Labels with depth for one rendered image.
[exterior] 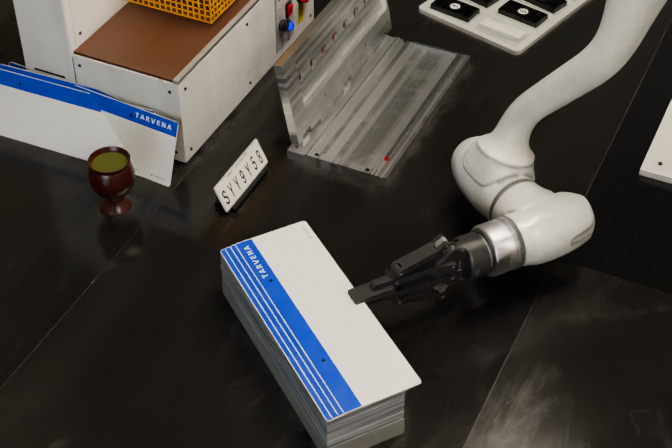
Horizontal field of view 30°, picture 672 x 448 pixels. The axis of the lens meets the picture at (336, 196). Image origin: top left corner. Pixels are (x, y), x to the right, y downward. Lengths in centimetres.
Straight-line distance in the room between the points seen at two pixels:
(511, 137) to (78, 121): 83
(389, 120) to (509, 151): 39
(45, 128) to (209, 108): 32
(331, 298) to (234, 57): 66
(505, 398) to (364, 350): 24
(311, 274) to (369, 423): 28
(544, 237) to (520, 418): 30
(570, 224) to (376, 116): 55
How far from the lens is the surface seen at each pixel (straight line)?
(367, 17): 260
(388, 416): 189
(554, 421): 198
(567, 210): 210
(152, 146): 236
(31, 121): 250
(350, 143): 241
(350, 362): 189
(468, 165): 218
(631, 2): 192
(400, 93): 254
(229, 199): 228
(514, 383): 202
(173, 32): 242
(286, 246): 207
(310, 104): 239
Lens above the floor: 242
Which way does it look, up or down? 41 degrees down
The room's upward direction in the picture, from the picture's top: straight up
